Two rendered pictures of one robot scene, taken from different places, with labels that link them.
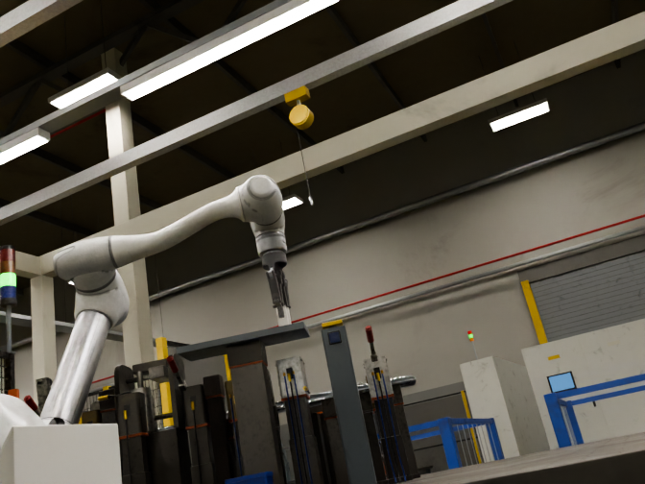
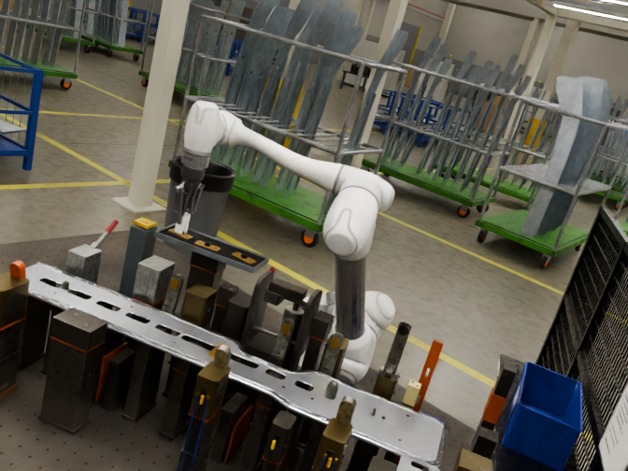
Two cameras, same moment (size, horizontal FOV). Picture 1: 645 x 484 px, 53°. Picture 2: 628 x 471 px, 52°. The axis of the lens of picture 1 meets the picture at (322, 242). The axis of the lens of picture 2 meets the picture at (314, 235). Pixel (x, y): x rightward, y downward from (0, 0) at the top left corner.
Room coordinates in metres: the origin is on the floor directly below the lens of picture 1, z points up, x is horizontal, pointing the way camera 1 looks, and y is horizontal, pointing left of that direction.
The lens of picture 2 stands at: (3.75, 1.00, 1.92)
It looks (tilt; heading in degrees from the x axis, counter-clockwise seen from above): 17 degrees down; 192
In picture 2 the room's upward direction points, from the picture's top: 15 degrees clockwise
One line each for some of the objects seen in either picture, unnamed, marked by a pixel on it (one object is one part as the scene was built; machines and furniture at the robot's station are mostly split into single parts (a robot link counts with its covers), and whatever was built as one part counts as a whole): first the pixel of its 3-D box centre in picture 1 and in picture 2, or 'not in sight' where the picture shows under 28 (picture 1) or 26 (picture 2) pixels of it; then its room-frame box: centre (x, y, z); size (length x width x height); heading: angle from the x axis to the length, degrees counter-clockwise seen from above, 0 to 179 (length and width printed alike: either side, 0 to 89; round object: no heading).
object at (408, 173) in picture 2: not in sight; (439, 138); (-5.86, 0.45, 0.89); 1.90 x 1.00 x 1.77; 72
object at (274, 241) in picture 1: (272, 246); (195, 158); (1.84, 0.15, 1.43); 0.09 x 0.09 x 0.06
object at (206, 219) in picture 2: not in sight; (194, 209); (-0.75, -0.91, 0.36); 0.50 x 0.50 x 0.73
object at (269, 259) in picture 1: (275, 269); (191, 178); (1.84, 0.15, 1.36); 0.08 x 0.07 x 0.09; 168
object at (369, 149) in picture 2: not in sight; (282, 130); (-2.46, -0.88, 0.89); 1.90 x 1.00 x 1.77; 75
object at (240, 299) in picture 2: (202, 451); (232, 351); (1.97, 0.47, 0.89); 0.12 x 0.07 x 0.38; 178
